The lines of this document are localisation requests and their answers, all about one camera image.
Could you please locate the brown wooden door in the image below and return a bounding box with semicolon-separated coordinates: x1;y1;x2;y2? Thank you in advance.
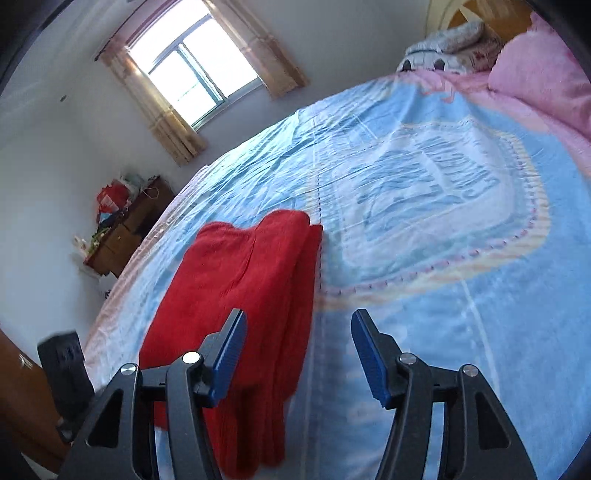
0;325;71;474

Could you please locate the floral pillow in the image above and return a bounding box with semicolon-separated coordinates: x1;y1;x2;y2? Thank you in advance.
455;37;502;70

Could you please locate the pink fluffy blanket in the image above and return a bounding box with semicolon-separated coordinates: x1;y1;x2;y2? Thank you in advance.
487;13;591;156

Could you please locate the red knitted sweater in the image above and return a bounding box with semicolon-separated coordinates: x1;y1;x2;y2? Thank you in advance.
139;209;324;468

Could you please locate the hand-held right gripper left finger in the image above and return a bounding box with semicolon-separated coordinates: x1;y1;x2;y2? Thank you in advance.
58;308;248;480

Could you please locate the beige curtain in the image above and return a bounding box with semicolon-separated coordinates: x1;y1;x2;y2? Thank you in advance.
203;0;310;100
99;44;209;168

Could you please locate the grey patterned pillow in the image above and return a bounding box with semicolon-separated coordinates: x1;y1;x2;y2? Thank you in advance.
405;21;486;55

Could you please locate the window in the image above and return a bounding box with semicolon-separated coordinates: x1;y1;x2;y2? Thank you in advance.
127;11;262;130

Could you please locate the white printed pillow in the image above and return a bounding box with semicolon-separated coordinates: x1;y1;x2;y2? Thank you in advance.
397;48;463;74

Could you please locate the brown wooden desk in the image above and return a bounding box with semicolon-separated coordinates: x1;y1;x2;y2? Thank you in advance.
83;175;175;278

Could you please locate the red gift bag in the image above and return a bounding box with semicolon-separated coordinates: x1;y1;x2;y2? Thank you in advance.
96;181;130;216

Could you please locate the wooden headboard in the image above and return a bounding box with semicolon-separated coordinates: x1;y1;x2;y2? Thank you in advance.
448;0;537;45

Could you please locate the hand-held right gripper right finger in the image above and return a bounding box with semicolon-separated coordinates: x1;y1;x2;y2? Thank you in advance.
351;309;539;480

